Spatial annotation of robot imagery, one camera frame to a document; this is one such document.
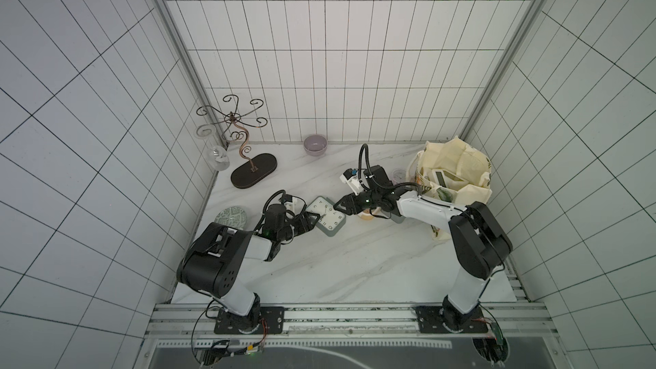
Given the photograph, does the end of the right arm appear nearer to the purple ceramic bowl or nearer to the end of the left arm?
the end of the left arm

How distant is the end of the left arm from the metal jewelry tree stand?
0.98 feet

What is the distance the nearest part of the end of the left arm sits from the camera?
0.74m

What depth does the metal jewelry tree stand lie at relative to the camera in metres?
0.86
